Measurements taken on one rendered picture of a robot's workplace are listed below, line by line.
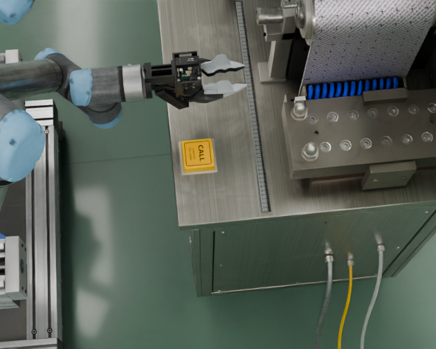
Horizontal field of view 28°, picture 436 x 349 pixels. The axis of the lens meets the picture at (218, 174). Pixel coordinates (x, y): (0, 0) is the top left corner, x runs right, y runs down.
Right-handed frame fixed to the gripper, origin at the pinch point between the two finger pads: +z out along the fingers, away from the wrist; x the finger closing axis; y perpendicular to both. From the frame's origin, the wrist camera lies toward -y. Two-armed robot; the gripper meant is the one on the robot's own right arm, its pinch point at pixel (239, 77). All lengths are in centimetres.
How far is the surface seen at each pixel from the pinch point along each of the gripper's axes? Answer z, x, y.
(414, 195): 37.7, -24.2, -19.0
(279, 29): 9.3, 8.1, 4.7
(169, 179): -18, 17, -109
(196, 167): -10.7, -13.4, -16.7
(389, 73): 33.4, -0.3, -4.5
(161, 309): -24, -27, -109
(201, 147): -9.1, -8.5, -16.6
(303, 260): 17, -26, -66
